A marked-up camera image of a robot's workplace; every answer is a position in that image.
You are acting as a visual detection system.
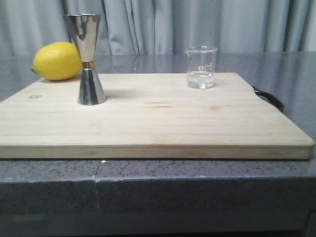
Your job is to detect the steel double jigger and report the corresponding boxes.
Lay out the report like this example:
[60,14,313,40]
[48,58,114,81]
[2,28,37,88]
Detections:
[63,14,106,106]

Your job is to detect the glass beaker with liquid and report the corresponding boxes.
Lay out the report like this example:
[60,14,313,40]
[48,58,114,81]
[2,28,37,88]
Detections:
[185,45,218,89]

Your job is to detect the grey curtain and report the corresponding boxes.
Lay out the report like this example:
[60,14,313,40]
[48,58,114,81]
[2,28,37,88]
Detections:
[0,0,316,57]

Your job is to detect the yellow lemon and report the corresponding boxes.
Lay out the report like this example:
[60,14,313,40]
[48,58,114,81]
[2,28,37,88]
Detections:
[32,42,82,81]

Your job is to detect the wooden cutting board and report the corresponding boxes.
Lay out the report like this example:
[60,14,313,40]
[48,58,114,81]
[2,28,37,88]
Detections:
[0,73,315,159]

